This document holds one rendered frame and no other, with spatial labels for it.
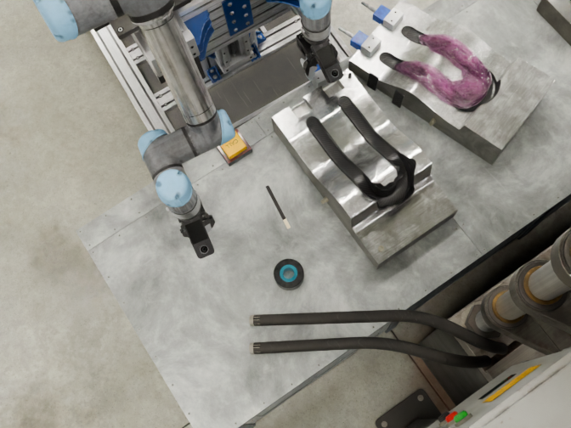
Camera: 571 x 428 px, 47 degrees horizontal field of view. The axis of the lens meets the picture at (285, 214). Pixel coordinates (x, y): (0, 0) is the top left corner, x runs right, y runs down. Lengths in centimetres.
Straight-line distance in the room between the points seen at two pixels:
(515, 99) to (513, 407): 101
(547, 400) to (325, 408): 151
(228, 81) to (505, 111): 121
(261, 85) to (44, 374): 140
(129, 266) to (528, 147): 116
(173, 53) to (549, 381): 94
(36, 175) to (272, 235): 143
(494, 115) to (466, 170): 17
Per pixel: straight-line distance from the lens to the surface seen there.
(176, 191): 146
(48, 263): 284
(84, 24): 137
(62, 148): 299
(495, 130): 185
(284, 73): 269
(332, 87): 191
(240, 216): 184
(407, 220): 177
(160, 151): 153
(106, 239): 191
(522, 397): 112
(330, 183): 174
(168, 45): 142
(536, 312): 134
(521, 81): 193
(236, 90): 267
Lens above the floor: 255
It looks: 72 degrees down
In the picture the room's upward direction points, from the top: 11 degrees counter-clockwise
